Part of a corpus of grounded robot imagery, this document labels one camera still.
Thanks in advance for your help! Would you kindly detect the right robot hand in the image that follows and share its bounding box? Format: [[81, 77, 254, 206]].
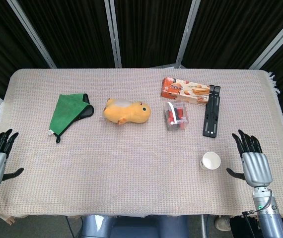
[[226, 129, 274, 188]]

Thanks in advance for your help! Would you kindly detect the yellow plush duck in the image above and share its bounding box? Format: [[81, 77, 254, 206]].
[[103, 98, 151, 124]]

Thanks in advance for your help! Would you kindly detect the black folding stand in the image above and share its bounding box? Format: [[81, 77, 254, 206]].
[[203, 84, 221, 138]]

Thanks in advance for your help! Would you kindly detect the clear box of red-black parts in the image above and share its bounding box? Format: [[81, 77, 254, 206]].
[[164, 101, 189, 131]]

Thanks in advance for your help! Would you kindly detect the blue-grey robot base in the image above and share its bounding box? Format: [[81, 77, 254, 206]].
[[81, 214, 189, 238]]

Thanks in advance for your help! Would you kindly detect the green cloth with black trim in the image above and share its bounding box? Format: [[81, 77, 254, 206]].
[[48, 93, 95, 144]]

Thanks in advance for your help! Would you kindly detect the white floral paper cup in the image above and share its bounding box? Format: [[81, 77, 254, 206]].
[[200, 151, 221, 171]]

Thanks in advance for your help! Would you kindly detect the black cable with plug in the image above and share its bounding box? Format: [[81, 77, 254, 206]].
[[242, 189, 274, 218]]

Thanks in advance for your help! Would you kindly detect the beige shoe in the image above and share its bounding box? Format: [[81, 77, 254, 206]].
[[214, 215, 231, 232]]

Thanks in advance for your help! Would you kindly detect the orange biscuit box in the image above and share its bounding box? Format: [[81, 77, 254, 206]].
[[160, 76, 211, 106]]

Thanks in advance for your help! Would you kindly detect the beige woven tablecloth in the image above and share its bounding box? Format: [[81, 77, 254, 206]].
[[0, 68, 283, 224]]

